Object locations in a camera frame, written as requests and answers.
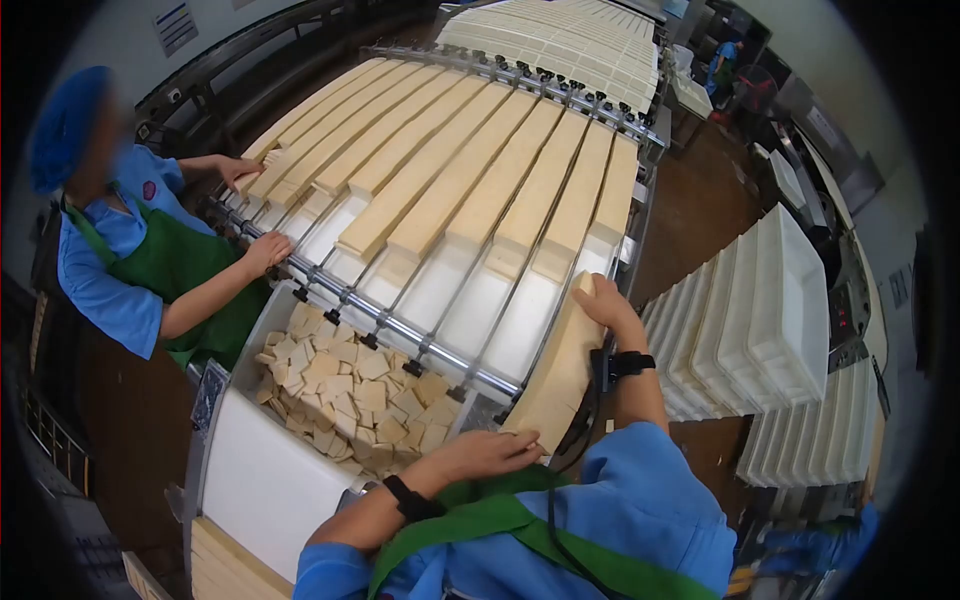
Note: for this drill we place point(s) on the person's left hand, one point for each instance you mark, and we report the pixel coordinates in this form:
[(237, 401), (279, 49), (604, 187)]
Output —
[(480, 456)]

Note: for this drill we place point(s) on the person's right hand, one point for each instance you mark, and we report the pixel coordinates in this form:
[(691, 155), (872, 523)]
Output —
[(616, 315)]

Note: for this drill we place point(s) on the person's right thumb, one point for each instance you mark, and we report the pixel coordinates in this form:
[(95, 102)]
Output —
[(586, 306)]

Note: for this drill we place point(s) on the person's left fingers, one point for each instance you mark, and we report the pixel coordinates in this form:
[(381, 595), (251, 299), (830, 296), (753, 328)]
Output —
[(514, 446)]

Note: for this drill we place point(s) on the long cream wafer block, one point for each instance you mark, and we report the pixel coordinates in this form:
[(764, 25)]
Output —
[(559, 375)]

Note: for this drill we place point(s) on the black wrist band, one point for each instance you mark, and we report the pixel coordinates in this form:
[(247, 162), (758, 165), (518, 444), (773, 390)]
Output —
[(626, 365), (411, 499)]

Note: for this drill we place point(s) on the steel wafer conveyor machine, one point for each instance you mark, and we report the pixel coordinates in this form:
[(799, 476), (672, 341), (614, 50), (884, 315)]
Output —
[(465, 315)]

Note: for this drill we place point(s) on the person's body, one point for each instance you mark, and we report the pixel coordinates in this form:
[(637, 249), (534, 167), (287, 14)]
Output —
[(630, 502)]

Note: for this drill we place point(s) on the pile of square wafer pieces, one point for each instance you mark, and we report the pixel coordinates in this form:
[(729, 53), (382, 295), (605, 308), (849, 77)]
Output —
[(352, 390)]

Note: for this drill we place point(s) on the stack of white trays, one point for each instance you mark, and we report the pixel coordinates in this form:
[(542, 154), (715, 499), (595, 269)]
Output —
[(757, 322), (817, 435)]

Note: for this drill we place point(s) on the rows of cream wafer strips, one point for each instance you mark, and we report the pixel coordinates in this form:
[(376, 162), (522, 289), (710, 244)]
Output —
[(450, 169)]

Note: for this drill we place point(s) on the steel machine with control panel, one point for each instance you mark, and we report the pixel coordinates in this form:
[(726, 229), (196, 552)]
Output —
[(844, 300)]

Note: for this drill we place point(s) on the sheets of cream wafers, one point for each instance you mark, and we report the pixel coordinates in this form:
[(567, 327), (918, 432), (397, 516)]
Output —
[(570, 45)]

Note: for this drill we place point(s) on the white collecting tub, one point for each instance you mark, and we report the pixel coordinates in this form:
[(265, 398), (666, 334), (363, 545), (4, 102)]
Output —
[(259, 352)]

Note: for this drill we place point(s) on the stack of wafer slabs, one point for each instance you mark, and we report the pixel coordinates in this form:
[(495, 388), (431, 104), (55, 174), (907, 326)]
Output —
[(225, 566)]

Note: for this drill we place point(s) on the wall sign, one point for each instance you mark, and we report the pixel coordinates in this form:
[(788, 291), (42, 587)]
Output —
[(176, 26)]

